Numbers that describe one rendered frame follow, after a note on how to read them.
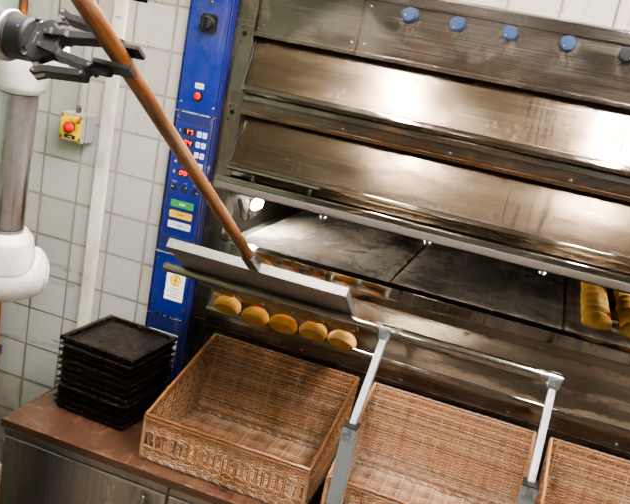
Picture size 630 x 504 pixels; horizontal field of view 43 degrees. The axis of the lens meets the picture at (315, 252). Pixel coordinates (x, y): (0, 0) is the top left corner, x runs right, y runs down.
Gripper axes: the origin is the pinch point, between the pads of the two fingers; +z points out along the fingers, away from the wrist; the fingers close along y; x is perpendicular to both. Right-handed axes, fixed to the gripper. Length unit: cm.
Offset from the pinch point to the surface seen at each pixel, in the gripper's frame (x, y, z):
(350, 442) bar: -111, 38, 39
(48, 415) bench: -142, 57, -63
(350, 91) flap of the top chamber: -114, -68, 5
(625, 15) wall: -94, -99, 80
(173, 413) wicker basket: -151, 43, -26
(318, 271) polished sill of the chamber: -148, -16, 6
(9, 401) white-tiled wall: -196, 58, -111
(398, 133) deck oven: -120, -59, 23
